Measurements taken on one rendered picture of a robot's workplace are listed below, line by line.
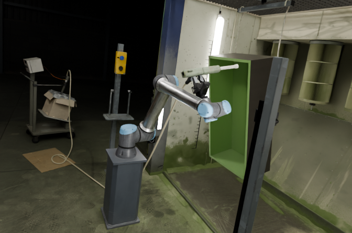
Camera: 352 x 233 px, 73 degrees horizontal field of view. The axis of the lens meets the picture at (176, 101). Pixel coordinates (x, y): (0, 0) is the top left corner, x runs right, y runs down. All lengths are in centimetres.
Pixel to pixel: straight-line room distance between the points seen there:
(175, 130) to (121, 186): 123
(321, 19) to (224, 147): 183
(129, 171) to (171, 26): 170
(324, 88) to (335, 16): 79
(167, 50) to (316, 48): 173
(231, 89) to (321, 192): 147
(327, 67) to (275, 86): 212
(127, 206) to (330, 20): 283
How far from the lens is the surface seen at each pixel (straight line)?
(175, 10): 300
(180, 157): 342
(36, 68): 424
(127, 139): 218
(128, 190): 233
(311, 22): 331
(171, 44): 296
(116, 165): 218
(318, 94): 323
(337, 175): 321
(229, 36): 344
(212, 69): 176
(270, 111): 116
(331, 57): 326
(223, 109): 157
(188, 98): 159
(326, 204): 314
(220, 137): 299
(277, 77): 115
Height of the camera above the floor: 159
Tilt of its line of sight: 11 degrees down
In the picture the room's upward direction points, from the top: 8 degrees clockwise
